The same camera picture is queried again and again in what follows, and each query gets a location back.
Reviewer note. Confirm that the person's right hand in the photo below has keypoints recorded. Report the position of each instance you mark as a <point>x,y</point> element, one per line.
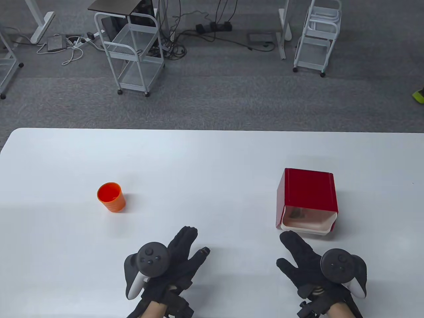
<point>301,261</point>

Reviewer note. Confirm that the person's left hand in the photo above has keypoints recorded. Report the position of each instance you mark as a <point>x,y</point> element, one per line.
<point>180,261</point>

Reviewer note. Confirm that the translucent pyramid tea bag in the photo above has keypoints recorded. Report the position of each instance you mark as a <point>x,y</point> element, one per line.
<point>296,213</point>

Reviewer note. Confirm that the red white tea bag box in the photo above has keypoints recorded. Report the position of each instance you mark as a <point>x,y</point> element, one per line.
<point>308,188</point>

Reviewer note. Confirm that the orange plastic cup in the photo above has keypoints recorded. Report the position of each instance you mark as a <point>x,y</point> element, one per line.
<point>114,203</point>

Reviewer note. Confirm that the person's right forearm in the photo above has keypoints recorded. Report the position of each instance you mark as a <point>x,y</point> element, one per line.
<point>341,313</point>

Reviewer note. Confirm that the person's left forearm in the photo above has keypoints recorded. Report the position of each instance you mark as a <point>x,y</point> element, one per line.
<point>152,310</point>

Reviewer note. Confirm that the grey box device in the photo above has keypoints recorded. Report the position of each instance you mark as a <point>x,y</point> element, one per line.
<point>56,43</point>

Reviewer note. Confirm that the black white left controller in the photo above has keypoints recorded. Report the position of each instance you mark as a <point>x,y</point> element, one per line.
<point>150,258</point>

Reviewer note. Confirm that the black white controller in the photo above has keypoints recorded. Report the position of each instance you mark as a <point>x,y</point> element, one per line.
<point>150,258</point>
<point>338,265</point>

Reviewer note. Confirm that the black white right controller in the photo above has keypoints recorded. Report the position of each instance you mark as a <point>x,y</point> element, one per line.
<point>338,265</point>

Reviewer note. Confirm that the yellow green shoe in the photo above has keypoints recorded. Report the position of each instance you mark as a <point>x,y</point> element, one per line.
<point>419,96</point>

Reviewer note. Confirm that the white stacked utility cart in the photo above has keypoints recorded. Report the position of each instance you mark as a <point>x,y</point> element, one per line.
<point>313,53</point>

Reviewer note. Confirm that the grey floor outlet plate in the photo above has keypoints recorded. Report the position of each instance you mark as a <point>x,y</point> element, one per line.
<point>260,38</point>

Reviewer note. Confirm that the white desk leg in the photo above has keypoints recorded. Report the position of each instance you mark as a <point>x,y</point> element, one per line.
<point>41,26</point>
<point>284,29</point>

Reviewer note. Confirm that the black power strip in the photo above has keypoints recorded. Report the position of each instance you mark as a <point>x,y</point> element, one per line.
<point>213,27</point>

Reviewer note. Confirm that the white power strip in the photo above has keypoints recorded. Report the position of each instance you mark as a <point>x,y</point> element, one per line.
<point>86,39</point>

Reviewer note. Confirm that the black computer tower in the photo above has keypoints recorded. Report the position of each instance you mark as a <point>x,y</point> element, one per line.
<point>145,8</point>

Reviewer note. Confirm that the white cart with black wheels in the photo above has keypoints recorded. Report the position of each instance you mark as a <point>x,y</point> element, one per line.
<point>5,71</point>

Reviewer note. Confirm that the dark top small desk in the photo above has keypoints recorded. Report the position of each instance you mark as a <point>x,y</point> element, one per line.
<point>112,6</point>

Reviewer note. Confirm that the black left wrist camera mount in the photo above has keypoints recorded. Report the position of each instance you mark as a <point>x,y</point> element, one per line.
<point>177,306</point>

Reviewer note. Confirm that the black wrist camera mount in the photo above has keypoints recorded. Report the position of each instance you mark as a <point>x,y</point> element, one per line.
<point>306,311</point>
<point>177,306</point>

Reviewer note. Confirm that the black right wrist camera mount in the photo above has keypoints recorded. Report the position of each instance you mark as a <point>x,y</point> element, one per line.
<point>306,311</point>

